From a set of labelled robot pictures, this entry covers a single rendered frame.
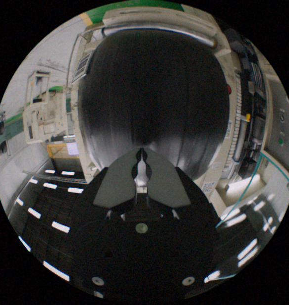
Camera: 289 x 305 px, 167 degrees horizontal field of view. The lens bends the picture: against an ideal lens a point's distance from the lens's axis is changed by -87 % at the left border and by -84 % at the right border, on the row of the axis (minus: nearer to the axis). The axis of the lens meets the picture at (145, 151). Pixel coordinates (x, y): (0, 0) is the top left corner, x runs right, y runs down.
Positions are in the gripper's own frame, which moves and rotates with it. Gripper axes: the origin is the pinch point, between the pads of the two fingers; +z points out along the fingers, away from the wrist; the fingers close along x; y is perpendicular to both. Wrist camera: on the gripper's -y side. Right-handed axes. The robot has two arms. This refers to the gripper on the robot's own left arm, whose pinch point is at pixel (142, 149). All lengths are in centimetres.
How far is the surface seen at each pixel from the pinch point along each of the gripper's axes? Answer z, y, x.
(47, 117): 289, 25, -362
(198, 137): 1.7, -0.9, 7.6
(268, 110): 10, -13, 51
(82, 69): 4.9, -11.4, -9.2
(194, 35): 17.3, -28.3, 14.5
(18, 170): 234, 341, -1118
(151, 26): 17.1, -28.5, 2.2
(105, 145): 1.8, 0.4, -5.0
